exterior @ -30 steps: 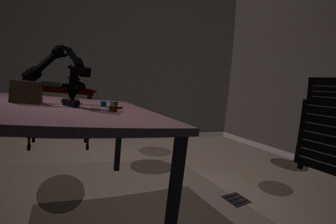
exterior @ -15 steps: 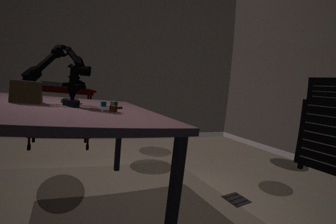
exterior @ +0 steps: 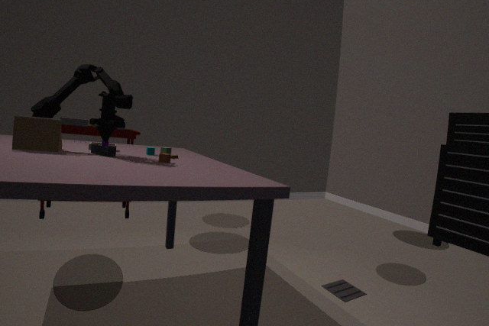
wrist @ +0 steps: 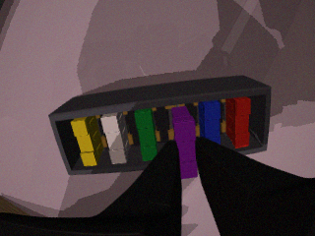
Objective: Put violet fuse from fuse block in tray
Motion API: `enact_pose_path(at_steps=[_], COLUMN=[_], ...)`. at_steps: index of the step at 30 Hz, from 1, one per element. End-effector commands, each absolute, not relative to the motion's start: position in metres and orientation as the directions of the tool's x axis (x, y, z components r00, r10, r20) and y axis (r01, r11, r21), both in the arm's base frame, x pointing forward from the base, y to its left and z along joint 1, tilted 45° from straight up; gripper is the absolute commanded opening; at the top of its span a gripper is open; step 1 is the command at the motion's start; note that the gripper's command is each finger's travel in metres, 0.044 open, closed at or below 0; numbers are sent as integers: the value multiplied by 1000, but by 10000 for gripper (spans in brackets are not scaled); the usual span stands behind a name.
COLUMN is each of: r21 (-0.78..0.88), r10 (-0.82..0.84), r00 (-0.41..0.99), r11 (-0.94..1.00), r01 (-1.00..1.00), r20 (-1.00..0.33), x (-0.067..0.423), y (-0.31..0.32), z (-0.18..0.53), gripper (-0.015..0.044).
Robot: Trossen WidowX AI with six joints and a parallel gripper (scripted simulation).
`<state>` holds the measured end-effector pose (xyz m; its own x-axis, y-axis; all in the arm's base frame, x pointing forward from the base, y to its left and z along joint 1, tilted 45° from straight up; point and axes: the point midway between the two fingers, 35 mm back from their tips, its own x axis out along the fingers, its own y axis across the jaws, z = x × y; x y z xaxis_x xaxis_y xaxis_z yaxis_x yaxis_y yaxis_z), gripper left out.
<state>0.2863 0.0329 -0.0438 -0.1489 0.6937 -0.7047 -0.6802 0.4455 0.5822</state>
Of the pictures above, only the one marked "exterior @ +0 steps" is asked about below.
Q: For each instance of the small teal cube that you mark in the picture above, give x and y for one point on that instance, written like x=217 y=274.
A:
x=150 y=151

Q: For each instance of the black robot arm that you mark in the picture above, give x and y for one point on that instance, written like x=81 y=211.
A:
x=50 y=105

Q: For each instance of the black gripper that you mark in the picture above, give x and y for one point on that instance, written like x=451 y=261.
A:
x=106 y=124

